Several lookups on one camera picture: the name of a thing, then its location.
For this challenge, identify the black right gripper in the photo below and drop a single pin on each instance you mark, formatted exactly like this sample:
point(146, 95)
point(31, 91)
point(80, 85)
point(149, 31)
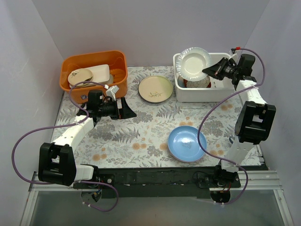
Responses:
point(219, 69)

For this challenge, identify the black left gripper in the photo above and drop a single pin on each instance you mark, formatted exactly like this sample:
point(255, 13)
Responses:
point(120, 108)

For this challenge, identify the white ribbed deep plate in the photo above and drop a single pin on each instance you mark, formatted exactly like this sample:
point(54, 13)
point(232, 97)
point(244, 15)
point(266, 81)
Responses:
point(190, 63)

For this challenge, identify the light blue plate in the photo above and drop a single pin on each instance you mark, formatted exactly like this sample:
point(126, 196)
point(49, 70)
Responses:
point(183, 144)

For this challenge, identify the cream blue tree plate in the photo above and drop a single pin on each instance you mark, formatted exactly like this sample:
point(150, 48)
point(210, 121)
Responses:
point(180, 82)

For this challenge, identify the pink plate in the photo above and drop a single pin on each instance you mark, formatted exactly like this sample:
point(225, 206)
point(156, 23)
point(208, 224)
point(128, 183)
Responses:
point(178, 155)

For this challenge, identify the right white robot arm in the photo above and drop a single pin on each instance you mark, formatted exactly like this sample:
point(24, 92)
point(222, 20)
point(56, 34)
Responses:
point(254, 121)

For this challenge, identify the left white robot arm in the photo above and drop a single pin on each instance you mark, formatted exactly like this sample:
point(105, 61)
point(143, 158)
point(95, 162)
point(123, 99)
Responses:
point(56, 160)

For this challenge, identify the white plastic bin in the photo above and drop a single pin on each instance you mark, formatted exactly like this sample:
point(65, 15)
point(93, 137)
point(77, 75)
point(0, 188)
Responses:
point(216, 93)

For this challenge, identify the floral patterned table mat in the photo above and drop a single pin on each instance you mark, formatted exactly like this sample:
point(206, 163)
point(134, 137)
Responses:
point(142, 141)

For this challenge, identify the cream green twig plate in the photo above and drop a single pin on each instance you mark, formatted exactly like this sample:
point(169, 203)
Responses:
point(155, 89)

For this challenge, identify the white rectangular dish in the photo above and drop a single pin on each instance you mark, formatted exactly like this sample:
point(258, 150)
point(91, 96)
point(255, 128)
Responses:
point(101, 74)

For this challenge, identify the beige plate in tub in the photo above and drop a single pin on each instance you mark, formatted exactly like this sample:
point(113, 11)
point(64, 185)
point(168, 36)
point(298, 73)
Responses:
point(82, 84)

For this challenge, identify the orange plastic tub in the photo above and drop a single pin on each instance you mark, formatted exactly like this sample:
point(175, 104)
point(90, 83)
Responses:
point(115, 61)

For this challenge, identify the cream round plate with bird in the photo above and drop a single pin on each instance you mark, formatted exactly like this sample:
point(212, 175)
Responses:
point(80, 75)

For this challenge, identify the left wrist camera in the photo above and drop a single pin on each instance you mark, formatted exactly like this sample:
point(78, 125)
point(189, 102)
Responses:
point(111, 91)

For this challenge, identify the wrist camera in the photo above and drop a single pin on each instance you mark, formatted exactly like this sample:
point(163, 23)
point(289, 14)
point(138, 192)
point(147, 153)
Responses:
point(111, 91)
point(234, 54)

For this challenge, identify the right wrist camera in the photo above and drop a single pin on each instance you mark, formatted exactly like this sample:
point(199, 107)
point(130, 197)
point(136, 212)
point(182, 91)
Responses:
point(234, 54)

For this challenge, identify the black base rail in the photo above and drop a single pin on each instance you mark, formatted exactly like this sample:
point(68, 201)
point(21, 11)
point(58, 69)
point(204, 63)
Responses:
point(199, 182)

